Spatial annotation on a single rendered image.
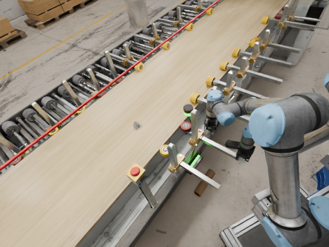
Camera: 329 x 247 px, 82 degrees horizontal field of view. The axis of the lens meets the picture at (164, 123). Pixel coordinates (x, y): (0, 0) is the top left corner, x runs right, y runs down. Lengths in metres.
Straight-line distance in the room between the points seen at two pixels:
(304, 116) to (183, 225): 1.65
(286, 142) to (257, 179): 1.70
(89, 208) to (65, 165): 0.38
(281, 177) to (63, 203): 1.19
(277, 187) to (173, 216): 1.48
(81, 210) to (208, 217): 1.22
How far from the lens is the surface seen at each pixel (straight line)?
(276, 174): 0.69
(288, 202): 0.76
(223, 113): 0.94
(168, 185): 1.42
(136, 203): 1.51
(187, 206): 2.09
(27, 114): 2.22
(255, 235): 1.90
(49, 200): 1.46
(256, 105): 0.90
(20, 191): 1.63
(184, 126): 1.42
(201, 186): 2.07
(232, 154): 1.36
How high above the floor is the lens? 2.02
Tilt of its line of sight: 51 degrees down
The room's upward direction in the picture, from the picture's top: 11 degrees counter-clockwise
